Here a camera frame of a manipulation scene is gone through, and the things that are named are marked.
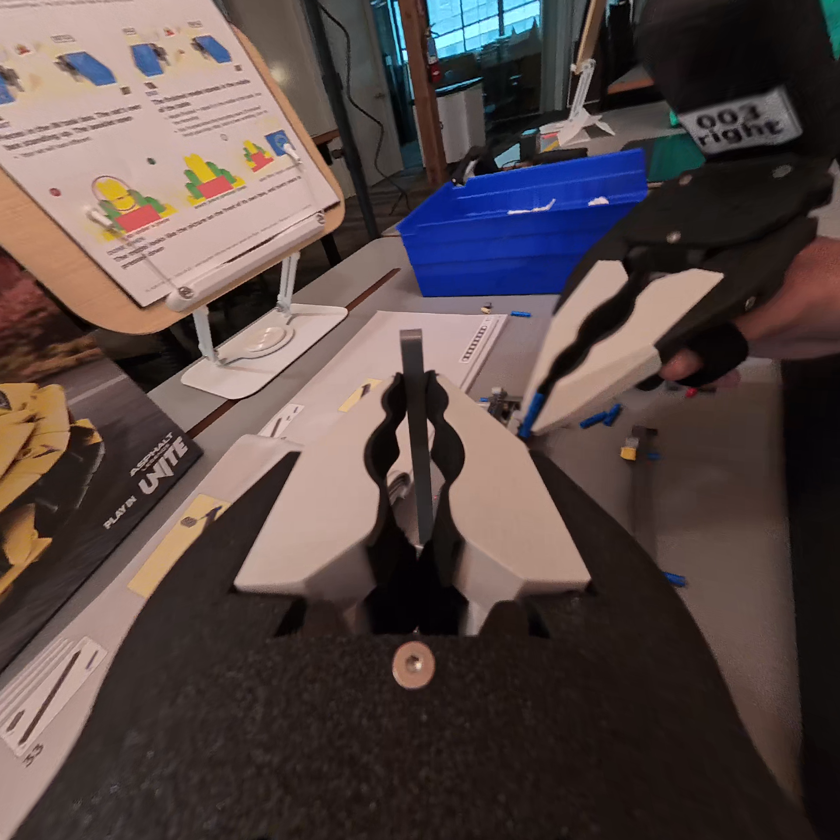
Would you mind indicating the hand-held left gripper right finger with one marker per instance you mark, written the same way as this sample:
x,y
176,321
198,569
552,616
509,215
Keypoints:
x,y
518,518

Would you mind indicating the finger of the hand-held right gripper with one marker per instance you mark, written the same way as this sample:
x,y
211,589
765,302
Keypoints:
x,y
584,308
630,354

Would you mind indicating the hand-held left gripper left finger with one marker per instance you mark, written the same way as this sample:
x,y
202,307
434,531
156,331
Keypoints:
x,y
308,518

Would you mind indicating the yellow toy liftarm grey bush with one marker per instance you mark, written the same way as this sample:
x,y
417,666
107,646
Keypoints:
x,y
628,449

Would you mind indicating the toy car chassis assembly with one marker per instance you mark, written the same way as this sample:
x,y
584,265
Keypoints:
x,y
502,401

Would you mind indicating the grey building instruction booklet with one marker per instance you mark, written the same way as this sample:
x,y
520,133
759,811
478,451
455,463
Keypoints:
x,y
328,387

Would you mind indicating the black long holed toy beam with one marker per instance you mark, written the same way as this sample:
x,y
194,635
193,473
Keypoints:
x,y
417,426

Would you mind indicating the yellow car toy set box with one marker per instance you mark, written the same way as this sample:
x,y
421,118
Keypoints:
x,y
65,459

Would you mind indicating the person's right hand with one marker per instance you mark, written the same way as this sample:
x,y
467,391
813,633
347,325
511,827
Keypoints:
x,y
807,302

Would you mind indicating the teal felt bag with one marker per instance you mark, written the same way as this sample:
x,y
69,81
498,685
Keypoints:
x,y
679,154

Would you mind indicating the blue plastic bin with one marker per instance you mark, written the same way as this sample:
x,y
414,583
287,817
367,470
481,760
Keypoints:
x,y
525,249

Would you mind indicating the tan board white stand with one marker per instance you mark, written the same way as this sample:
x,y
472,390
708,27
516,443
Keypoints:
x,y
584,118

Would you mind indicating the white cabinet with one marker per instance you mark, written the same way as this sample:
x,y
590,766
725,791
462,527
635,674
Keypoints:
x,y
459,115

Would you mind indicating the dark metal pole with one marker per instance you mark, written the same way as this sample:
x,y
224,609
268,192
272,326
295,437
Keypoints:
x,y
344,131

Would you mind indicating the large paned window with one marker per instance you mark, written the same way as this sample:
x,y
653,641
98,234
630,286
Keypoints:
x,y
485,26

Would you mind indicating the black perforated panel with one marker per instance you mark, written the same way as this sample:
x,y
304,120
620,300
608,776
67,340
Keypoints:
x,y
814,590

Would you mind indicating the printed instruction sheet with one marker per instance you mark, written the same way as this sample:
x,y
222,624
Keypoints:
x,y
164,131

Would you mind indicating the brown wooden post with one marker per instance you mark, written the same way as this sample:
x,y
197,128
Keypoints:
x,y
423,85

